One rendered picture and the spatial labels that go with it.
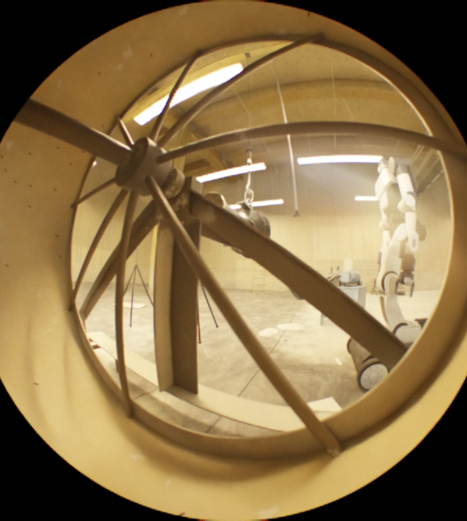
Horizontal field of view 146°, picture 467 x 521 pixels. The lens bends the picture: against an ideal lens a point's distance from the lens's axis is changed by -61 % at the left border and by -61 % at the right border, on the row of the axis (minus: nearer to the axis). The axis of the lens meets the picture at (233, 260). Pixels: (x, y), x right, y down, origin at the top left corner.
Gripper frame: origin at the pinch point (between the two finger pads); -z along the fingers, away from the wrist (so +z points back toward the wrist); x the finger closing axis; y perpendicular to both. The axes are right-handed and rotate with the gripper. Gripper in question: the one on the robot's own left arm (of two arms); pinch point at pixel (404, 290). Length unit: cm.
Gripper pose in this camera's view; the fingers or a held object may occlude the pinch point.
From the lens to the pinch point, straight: 114.9
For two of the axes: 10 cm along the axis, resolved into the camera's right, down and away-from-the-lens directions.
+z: 2.2, -9.8, 0.0
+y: -4.5, -0.9, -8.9
